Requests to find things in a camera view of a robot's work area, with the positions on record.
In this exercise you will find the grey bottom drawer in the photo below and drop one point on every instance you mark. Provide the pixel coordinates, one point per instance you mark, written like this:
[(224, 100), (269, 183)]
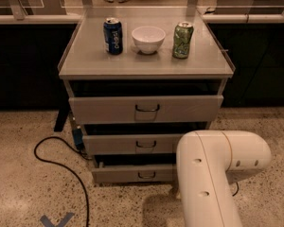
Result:
[(134, 174)]

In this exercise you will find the grey drawer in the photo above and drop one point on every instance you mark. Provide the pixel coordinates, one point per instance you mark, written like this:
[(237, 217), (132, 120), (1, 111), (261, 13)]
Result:
[(134, 174), (131, 144), (144, 109)]

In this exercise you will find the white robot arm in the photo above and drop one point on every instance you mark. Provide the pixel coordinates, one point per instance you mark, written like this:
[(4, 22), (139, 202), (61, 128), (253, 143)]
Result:
[(207, 163)]

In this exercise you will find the grey drawer cabinet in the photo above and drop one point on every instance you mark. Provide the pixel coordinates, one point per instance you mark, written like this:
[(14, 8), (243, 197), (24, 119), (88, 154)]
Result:
[(90, 71)]

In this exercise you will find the grey top drawer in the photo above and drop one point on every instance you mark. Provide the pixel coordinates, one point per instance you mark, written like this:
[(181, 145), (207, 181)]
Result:
[(144, 109)]

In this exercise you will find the grey middle drawer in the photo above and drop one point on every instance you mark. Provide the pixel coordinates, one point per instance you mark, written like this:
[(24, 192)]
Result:
[(131, 144)]

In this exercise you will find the white ceramic bowl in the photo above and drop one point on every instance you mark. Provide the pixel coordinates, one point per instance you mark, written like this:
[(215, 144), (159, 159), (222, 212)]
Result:
[(148, 39)]

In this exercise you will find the blue power adapter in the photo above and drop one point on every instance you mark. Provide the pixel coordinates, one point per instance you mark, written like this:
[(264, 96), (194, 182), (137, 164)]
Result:
[(77, 137)]

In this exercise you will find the black table leg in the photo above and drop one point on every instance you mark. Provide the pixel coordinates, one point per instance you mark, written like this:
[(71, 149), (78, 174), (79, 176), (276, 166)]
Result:
[(61, 118)]

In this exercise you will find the blue Pepsi can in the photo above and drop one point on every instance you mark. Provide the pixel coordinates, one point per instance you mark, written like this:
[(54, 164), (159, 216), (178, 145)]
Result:
[(113, 37)]

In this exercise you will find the green soda can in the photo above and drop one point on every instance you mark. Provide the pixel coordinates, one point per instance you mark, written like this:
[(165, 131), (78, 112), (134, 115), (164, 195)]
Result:
[(181, 40)]

